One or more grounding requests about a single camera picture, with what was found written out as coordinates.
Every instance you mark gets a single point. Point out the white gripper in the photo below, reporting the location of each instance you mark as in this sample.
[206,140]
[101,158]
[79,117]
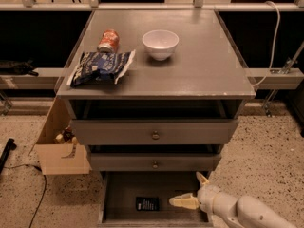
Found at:
[206,198]

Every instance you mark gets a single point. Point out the dark blue rxbar wrapper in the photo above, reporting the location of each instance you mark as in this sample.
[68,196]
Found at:
[147,204]

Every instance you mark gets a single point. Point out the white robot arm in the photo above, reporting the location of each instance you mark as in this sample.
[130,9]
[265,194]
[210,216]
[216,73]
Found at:
[243,212]

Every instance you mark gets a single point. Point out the grey open bottom drawer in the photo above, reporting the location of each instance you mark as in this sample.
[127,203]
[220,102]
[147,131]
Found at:
[120,189]

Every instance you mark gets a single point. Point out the grey wooden drawer cabinet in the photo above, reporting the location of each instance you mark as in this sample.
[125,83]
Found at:
[202,80]

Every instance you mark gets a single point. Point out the grey middle drawer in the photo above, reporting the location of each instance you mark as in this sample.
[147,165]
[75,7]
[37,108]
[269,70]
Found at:
[154,162]

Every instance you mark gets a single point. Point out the grey top drawer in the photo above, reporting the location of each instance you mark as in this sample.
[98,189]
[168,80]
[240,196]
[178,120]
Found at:
[98,132]

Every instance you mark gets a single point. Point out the cardboard box with items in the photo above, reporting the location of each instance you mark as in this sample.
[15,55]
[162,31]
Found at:
[56,155]

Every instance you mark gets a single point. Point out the white ceramic bowl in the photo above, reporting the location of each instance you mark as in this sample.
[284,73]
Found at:
[160,44]

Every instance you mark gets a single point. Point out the blue white chip bag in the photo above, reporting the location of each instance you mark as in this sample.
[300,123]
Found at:
[101,67]

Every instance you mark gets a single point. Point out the orange soda can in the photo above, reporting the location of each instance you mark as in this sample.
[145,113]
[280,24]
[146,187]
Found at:
[109,42]

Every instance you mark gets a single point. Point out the black bar on floor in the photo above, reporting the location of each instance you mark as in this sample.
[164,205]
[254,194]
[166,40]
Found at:
[10,146]

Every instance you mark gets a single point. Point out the black object on left ledge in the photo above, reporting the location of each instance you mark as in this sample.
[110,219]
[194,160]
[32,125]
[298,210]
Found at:
[8,67]

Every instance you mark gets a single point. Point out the metal rail frame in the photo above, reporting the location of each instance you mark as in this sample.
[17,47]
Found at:
[167,5]

